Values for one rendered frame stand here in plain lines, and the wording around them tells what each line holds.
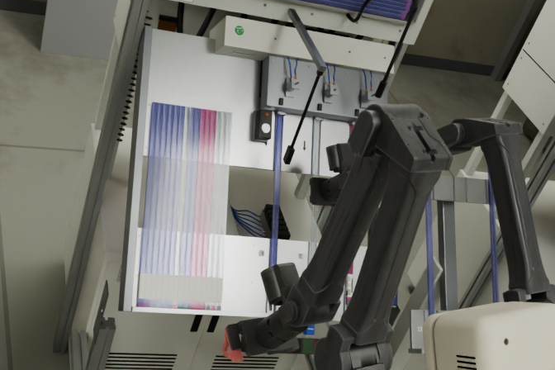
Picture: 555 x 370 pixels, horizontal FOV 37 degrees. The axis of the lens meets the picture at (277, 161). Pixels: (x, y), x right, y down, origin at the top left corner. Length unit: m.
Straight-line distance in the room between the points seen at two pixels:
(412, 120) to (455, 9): 4.52
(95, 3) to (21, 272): 1.78
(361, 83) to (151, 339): 1.00
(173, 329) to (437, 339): 1.34
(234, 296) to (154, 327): 0.50
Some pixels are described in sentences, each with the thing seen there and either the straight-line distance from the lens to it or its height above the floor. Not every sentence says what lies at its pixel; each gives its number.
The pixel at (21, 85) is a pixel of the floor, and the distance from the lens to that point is 4.21.
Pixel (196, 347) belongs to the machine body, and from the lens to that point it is 2.67.
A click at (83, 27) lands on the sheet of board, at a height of 0.16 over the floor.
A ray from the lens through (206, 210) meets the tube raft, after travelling 2.11.
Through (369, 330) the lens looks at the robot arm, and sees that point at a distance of 1.31.
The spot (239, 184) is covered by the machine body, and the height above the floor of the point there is 0.62.
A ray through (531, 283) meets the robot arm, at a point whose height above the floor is 1.30.
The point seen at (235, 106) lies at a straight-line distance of 2.19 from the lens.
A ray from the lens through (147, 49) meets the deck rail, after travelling 2.15.
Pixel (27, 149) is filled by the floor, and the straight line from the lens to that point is 3.76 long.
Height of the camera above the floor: 2.14
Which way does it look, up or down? 31 degrees down
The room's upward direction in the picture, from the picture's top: 20 degrees clockwise
